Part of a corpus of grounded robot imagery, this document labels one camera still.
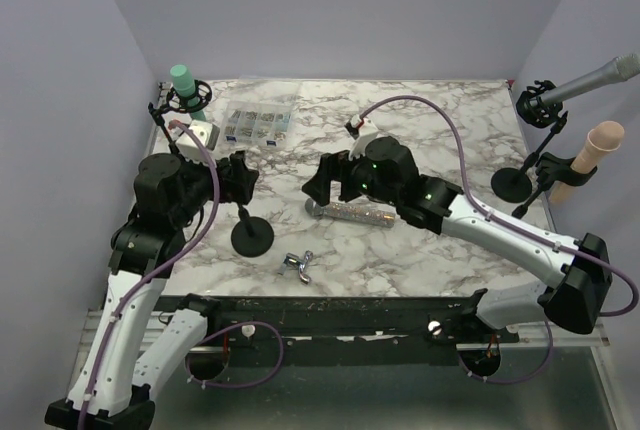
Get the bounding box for rhinestone mesh-head microphone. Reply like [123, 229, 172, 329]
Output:
[304, 198, 395, 228]

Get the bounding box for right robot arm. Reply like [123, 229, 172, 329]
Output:
[302, 137, 612, 342]

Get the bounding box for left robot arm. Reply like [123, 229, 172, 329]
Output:
[44, 151, 259, 429]

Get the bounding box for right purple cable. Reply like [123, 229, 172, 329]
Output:
[349, 94, 640, 385]

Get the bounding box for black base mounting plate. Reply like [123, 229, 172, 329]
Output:
[155, 294, 518, 368]

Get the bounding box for black clip microphone stand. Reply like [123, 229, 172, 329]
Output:
[511, 152, 598, 219]

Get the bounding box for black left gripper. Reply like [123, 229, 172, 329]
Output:
[172, 141, 259, 228]

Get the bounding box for chrome faucet piece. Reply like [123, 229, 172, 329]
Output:
[278, 250, 314, 285]

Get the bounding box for clear plastic screw box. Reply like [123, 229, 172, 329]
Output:
[220, 101, 294, 148]

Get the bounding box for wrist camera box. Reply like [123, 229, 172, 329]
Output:
[345, 114, 379, 161]
[170, 120, 220, 164]

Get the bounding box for mint green microphone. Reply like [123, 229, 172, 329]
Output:
[170, 64, 211, 121]

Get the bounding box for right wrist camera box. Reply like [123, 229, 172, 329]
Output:
[345, 114, 379, 161]

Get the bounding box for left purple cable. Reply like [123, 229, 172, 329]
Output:
[74, 119, 287, 430]

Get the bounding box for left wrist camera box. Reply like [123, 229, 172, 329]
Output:
[170, 120, 220, 164]

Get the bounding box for black tripod shock-mount stand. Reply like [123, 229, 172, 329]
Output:
[147, 80, 213, 155]

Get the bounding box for beige pink microphone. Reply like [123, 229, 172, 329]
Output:
[571, 121, 625, 174]

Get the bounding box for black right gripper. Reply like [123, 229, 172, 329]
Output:
[303, 141, 400, 208]

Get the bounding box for silver grey microphone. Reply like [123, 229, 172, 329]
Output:
[540, 53, 639, 106]

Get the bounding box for black shock-mount round-base stand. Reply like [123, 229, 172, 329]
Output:
[490, 79, 570, 203]

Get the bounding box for black round-base clip stand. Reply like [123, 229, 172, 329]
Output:
[231, 204, 275, 258]

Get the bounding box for purple cable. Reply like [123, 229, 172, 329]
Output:
[349, 94, 640, 385]
[74, 119, 287, 430]

